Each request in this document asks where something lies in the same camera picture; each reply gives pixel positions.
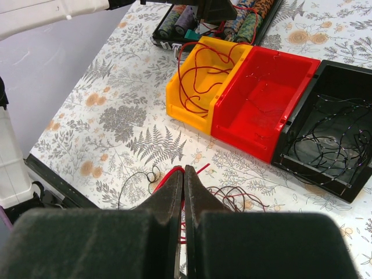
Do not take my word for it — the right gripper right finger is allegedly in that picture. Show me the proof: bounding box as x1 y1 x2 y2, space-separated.
184 166 357 278

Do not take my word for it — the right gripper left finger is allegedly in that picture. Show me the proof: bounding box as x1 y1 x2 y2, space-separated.
1 167 183 278

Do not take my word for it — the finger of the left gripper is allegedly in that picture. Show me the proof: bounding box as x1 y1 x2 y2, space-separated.
197 0 237 22

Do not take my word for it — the bright red wire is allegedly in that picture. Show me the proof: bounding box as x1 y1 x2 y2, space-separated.
152 162 212 245

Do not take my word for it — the thin dark wire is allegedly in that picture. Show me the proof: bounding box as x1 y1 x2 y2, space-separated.
280 94 372 184

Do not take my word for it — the black poker chip case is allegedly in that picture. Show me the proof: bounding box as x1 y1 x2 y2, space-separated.
151 1 282 50

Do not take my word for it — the yellow plastic bin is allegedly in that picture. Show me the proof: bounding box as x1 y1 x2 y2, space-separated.
166 37 253 134

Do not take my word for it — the red plastic bin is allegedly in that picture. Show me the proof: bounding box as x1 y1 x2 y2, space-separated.
211 46 320 163

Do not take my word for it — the floral table mat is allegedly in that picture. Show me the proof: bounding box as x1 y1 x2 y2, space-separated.
30 3 371 278

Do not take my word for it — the black plastic bin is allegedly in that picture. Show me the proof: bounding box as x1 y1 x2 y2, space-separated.
271 60 371 203

